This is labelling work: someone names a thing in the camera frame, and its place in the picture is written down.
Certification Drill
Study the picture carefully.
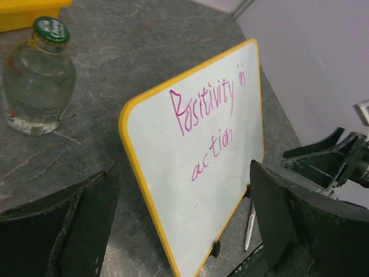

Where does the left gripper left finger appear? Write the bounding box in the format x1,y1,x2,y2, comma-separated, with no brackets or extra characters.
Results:
1,164,121,276

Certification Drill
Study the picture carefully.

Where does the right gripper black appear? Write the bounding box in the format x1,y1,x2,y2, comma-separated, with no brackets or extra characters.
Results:
281,127,368,190

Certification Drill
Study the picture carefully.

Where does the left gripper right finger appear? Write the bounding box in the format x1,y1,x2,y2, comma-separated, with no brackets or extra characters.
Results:
250,160,368,276

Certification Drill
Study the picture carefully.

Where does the white marker pen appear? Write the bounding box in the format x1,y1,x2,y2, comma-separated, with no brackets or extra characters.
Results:
244,199,256,252

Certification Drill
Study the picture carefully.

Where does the white whiteboard orange frame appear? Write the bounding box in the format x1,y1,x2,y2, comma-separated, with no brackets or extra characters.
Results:
118,39,265,276

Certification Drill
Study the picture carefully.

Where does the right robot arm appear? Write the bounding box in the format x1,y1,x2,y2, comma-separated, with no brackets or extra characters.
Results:
281,127,368,190

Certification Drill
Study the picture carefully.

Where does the black whiteboard stand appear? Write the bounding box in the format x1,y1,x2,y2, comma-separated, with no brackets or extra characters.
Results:
243,185,251,198
209,240,221,259

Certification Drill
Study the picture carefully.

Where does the small glass bottle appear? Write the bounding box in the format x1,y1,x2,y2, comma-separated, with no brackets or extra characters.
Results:
2,16,77,136

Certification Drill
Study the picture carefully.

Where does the yellow plastic bin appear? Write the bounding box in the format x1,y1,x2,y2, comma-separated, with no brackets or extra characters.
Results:
0,0,73,32

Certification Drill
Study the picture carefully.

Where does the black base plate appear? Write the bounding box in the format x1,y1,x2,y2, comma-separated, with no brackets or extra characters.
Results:
228,244,269,277

